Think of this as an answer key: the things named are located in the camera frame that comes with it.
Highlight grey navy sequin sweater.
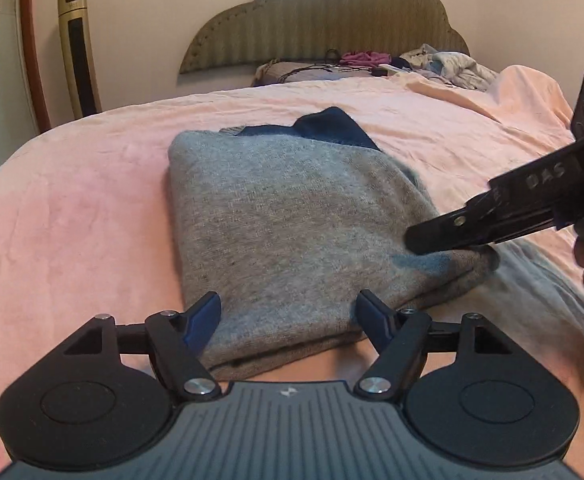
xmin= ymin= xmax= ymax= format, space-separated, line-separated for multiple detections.
xmin=168 ymin=107 xmax=499 ymax=380

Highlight crumpled white grey clothes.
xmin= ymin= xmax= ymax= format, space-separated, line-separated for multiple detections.
xmin=400 ymin=44 xmax=499 ymax=92

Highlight pink bed blanket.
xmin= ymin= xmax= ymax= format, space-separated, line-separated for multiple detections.
xmin=0 ymin=65 xmax=572 ymax=471

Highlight magenta garment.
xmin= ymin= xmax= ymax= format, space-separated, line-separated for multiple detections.
xmin=339 ymin=51 xmax=392 ymax=68

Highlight olive quilted headboard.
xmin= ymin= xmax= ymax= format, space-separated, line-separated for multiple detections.
xmin=179 ymin=0 xmax=470 ymax=75

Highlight gold tower fan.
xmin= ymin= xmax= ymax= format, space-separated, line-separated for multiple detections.
xmin=58 ymin=0 xmax=102 ymax=119

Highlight brown wooden door frame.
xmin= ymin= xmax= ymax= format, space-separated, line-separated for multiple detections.
xmin=18 ymin=0 xmax=51 ymax=133

